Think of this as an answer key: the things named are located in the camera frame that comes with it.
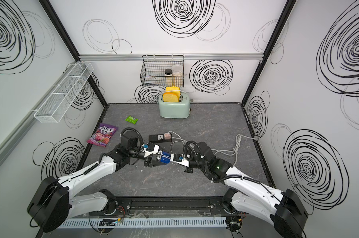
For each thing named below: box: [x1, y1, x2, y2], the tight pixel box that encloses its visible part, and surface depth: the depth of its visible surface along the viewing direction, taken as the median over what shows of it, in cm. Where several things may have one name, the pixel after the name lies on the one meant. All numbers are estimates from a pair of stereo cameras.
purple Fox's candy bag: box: [86, 122, 119, 148], surface depth 100 cm
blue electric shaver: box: [156, 150, 172, 165], surface depth 70 cm
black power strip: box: [148, 133, 173, 143], surface depth 99 cm
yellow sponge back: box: [165, 86, 181, 99], surface depth 103 cm
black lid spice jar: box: [164, 68, 173, 88], surface depth 87 cm
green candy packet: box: [124, 115, 139, 125], surface depth 111 cm
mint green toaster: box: [158, 93, 192, 119], surface depth 106 cm
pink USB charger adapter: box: [164, 132, 172, 140], surface depth 95 cm
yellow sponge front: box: [162, 92, 180, 103], surface depth 99 cm
